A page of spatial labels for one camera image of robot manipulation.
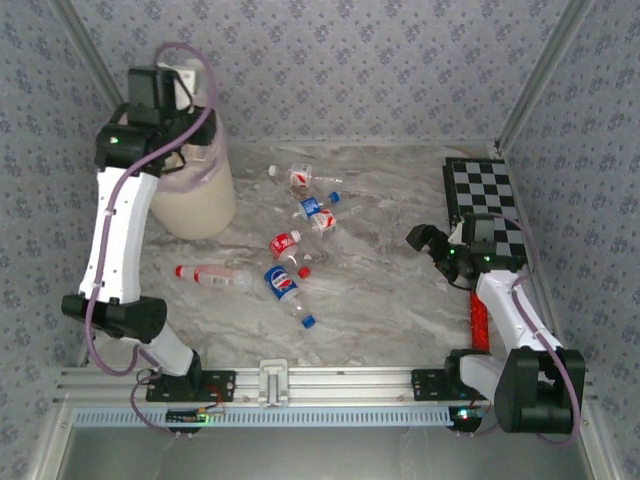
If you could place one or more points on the barcode red-white label bottle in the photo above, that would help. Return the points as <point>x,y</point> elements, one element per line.
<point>300,175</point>

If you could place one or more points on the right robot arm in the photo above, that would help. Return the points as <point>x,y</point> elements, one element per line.
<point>505,300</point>

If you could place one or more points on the small circuit board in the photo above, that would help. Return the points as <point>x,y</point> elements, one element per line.
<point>465,415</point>
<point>187,416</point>

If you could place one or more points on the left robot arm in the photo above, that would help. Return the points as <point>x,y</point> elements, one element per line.
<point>122,225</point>

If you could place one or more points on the black and grey chessboard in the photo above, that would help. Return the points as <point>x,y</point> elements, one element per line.
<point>482,185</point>

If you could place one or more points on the red-label white-cap bottle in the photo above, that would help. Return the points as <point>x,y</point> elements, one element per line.
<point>281,245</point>

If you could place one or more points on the metal centre bracket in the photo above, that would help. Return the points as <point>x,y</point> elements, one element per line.
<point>273,380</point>

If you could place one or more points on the cream ribbed bin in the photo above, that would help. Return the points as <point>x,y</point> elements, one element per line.
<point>200,210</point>

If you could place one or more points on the blue-label blue-cap clear bottle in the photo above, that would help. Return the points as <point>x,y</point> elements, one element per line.
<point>308,206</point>
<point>280,282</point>

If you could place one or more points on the grey metal tray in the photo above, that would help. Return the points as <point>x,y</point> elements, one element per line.
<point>325,455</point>

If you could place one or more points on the red glitter strip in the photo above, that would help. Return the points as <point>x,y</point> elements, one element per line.
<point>480,320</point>

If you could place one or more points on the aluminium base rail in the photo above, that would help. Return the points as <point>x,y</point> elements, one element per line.
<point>340,385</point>

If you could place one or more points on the red-white label crushed bottle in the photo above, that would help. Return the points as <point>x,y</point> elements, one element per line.
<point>324,221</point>

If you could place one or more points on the red-cap pink-label bottle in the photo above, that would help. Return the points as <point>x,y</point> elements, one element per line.
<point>215,276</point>

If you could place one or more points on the red-cap unlabelled clear bottle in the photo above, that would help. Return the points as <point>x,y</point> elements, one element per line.
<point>303,272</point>

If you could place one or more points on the aluminium corner post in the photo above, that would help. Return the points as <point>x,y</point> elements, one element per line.
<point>545,60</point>
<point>85,45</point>

